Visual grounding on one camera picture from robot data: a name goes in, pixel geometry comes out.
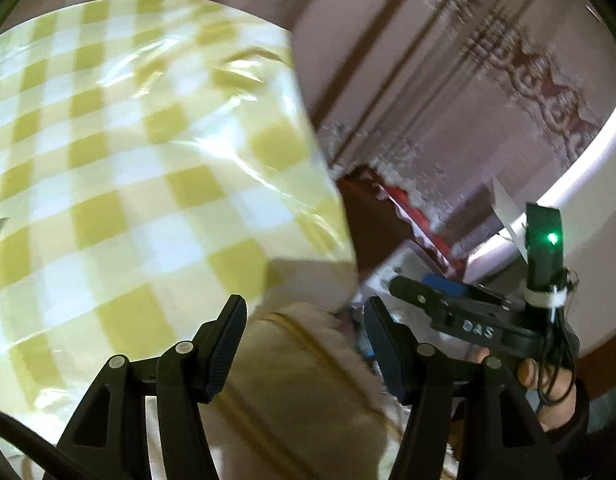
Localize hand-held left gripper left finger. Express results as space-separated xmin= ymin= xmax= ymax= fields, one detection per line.
xmin=55 ymin=294 xmax=249 ymax=480

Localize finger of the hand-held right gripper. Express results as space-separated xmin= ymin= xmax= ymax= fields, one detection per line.
xmin=422 ymin=274 xmax=514 ymax=307
xmin=389 ymin=276 xmax=456 ymax=331

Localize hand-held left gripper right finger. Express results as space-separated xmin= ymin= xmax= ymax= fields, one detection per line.
xmin=363 ymin=296 xmax=564 ymax=480

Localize person's right forearm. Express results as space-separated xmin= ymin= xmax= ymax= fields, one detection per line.
xmin=540 ymin=377 xmax=609 ymax=466

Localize person's right hand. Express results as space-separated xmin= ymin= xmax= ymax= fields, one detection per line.
xmin=517 ymin=357 xmax=579 ymax=432

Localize red cloth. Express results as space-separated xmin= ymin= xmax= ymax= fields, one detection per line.
xmin=338 ymin=167 xmax=461 ymax=266

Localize striped beige cushion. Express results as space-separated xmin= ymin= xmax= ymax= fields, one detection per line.
xmin=198 ymin=310 xmax=404 ymax=480

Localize white paper tag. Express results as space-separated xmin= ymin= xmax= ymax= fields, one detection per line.
xmin=490 ymin=175 xmax=531 ymax=261

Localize white curved furniture edge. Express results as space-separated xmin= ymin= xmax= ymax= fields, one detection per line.
xmin=463 ymin=75 xmax=616 ymax=356

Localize yellow checked plastic tablecloth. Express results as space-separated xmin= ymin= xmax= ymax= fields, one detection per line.
xmin=0 ymin=0 xmax=359 ymax=461

